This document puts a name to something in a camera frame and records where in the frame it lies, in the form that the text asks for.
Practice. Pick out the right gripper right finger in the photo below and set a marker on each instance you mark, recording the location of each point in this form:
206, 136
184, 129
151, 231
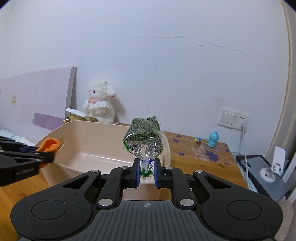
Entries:
176, 181

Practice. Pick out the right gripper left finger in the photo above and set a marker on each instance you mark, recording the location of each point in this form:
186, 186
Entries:
116, 182

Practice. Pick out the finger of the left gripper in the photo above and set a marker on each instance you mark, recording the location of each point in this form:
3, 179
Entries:
8, 144
13, 158

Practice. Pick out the orange cloth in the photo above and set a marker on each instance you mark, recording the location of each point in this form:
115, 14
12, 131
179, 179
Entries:
47, 150

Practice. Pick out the green dried herb bag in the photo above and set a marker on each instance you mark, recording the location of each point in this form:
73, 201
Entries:
144, 139

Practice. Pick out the floral table mat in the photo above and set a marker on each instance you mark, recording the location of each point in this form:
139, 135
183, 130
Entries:
185, 148

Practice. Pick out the beige plastic storage basket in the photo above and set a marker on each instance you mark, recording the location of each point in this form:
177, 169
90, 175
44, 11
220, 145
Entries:
86, 146

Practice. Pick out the lilac bed headboard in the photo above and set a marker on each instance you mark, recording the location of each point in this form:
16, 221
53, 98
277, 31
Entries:
33, 104

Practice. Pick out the gold foil gift bag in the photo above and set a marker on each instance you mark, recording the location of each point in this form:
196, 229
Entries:
76, 115

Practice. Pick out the small mushroom figurine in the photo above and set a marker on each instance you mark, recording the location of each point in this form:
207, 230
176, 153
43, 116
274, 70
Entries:
198, 140

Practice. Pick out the blue dinosaur figurine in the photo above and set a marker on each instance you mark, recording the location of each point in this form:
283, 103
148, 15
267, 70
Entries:
212, 139

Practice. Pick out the white plush lamb toy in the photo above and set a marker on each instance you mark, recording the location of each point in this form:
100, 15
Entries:
98, 101

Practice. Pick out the grey laptop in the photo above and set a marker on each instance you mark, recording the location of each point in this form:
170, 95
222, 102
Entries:
252, 164

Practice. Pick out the white phone stand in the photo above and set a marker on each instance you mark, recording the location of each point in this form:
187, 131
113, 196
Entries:
277, 167

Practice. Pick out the white wall switch socket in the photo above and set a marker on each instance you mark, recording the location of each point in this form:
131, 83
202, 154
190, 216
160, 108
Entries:
233, 119

